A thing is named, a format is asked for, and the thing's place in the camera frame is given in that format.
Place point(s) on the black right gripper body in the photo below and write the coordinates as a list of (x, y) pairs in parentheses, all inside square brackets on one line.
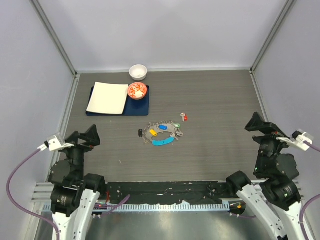
[(268, 139)]

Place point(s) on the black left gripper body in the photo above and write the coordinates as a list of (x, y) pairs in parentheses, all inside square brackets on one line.
[(83, 146)]

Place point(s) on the steel key organizer blue handle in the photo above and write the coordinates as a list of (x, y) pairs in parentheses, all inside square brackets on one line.
[(164, 137)]

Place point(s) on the blue key tag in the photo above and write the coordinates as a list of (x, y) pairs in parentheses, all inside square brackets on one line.
[(162, 127)]

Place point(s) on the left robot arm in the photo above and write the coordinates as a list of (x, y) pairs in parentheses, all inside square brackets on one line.
[(74, 193)]

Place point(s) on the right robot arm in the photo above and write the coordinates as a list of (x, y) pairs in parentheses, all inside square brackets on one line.
[(279, 207)]

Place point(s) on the white square plate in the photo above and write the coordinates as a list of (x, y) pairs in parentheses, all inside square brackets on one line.
[(108, 98)]

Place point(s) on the black key fob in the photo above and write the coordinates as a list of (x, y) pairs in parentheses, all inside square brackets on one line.
[(140, 132)]

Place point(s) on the dark blue placemat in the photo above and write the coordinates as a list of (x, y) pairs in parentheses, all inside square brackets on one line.
[(132, 107)]

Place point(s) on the yellow key tag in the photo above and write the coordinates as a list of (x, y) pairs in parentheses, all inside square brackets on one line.
[(153, 132)]

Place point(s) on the red patterned bowl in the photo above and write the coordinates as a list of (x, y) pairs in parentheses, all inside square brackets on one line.
[(137, 90)]

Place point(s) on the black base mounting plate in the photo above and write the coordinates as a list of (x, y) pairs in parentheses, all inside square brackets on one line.
[(170, 192)]

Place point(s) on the red tagged key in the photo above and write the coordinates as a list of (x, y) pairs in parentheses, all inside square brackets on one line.
[(184, 117)]

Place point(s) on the white ceramic bowl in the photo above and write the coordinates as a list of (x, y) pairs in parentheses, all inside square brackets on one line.
[(138, 72)]

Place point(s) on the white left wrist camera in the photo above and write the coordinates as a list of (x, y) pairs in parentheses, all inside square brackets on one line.
[(55, 143)]

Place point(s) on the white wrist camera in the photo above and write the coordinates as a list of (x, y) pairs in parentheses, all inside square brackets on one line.
[(55, 143), (299, 139)]

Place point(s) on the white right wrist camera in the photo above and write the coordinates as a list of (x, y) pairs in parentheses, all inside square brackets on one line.
[(299, 139)]

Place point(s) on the white slotted cable duct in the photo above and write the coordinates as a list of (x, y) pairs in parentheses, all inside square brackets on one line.
[(183, 207)]

